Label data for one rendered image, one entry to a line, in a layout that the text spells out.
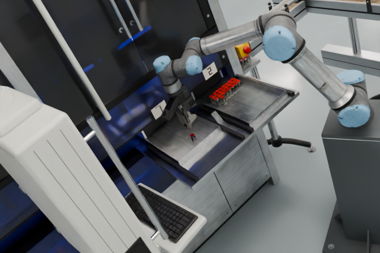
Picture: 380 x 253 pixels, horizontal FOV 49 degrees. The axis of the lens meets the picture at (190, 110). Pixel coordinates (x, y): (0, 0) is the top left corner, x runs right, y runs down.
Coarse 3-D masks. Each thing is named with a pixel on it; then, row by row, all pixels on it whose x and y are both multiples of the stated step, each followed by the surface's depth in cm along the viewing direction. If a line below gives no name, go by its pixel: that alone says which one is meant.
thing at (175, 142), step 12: (204, 120) 200; (156, 132) 212; (168, 132) 208; (180, 132) 204; (192, 132) 201; (204, 132) 197; (216, 132) 191; (156, 144) 204; (168, 144) 200; (180, 144) 197; (192, 144) 193; (204, 144) 189; (168, 156) 190; (180, 156) 189; (192, 156) 186
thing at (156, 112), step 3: (162, 102) 200; (159, 105) 200; (162, 105) 201; (165, 105) 202; (153, 108) 198; (156, 108) 199; (159, 108) 200; (162, 108) 201; (153, 111) 199; (156, 111) 200; (159, 111) 201; (153, 114) 199; (156, 114) 200; (159, 114) 201; (156, 117) 201
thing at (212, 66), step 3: (213, 63) 213; (210, 66) 212; (213, 66) 213; (204, 69) 210; (207, 69) 211; (213, 69) 214; (216, 69) 215; (204, 72) 211; (207, 72) 212; (210, 72) 213; (213, 72) 214; (204, 75) 211; (207, 75) 212; (210, 75) 214; (207, 78) 213
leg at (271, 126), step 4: (252, 68) 252; (256, 68) 254; (252, 72) 254; (256, 72) 254; (252, 76) 256; (256, 76) 256; (272, 120) 276; (268, 124) 278; (272, 124) 277; (272, 128) 279; (276, 128) 282; (272, 132) 281; (276, 132) 282; (272, 136) 284; (276, 136) 283; (276, 140) 285
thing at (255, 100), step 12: (252, 84) 214; (264, 84) 205; (240, 96) 210; (252, 96) 206; (264, 96) 203; (276, 96) 199; (216, 108) 203; (228, 108) 205; (240, 108) 202; (252, 108) 198; (264, 108) 195; (240, 120) 190; (252, 120) 186
